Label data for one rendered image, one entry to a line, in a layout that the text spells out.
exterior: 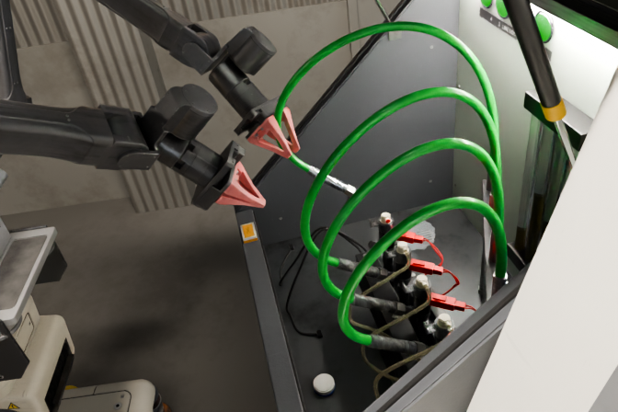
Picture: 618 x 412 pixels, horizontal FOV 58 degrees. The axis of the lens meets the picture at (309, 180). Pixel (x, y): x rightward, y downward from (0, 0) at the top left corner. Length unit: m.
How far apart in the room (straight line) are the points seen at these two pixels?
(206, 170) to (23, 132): 0.26
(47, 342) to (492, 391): 0.99
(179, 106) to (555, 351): 0.53
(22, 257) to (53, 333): 0.25
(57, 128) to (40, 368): 0.74
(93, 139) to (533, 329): 0.56
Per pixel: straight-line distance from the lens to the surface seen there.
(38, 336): 1.42
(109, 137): 0.76
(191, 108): 0.78
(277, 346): 1.00
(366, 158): 1.29
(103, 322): 2.55
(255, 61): 0.99
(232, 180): 0.84
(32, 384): 1.34
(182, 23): 1.03
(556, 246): 0.59
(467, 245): 1.33
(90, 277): 2.79
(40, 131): 0.72
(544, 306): 0.62
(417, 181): 1.38
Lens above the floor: 1.73
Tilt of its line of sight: 36 degrees down
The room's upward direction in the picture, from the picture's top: 9 degrees counter-clockwise
